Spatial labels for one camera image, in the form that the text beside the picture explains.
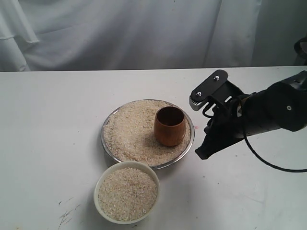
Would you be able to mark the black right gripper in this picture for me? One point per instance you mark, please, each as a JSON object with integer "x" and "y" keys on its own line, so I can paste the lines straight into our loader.
{"x": 221, "y": 128}

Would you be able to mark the brown wooden cup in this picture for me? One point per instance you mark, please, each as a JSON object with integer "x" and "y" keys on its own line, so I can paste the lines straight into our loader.
{"x": 169, "y": 126}

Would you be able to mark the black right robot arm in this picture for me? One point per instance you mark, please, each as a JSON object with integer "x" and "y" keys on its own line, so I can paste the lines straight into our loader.
{"x": 281, "y": 105}

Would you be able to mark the white ceramic bowl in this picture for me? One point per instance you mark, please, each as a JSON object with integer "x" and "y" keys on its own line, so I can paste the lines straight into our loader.
{"x": 122, "y": 165}

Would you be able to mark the round metal plate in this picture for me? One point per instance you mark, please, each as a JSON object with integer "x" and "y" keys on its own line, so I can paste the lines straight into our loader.
{"x": 148, "y": 134}

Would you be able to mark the white backdrop cloth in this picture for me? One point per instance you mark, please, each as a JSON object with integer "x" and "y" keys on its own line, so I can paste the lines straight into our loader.
{"x": 59, "y": 35}

